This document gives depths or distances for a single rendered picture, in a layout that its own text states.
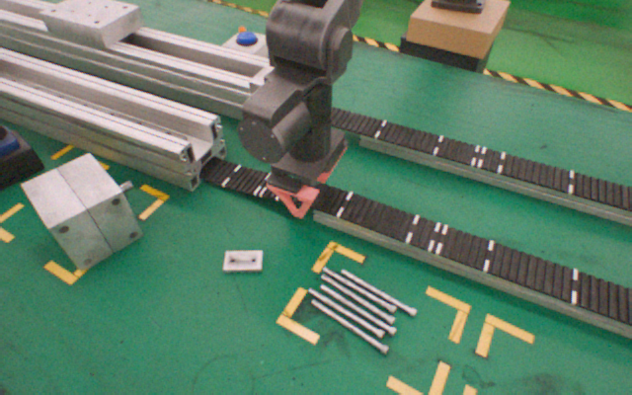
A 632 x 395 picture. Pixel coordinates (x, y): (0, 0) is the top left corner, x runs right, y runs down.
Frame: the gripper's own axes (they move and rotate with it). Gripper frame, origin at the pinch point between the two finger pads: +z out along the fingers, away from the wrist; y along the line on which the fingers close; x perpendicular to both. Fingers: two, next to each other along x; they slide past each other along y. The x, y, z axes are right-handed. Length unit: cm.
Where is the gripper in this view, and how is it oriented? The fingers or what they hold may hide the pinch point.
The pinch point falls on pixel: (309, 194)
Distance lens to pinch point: 60.7
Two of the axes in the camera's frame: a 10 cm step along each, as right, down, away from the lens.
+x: 9.1, 3.0, -3.0
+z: 0.0, 7.0, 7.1
